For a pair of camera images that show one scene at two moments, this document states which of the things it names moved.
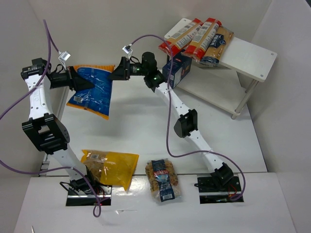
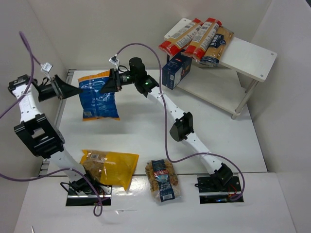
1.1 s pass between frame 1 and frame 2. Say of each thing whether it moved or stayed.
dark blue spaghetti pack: stayed
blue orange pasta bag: moved
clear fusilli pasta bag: stayed
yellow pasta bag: stayed
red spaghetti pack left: stayed
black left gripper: moved
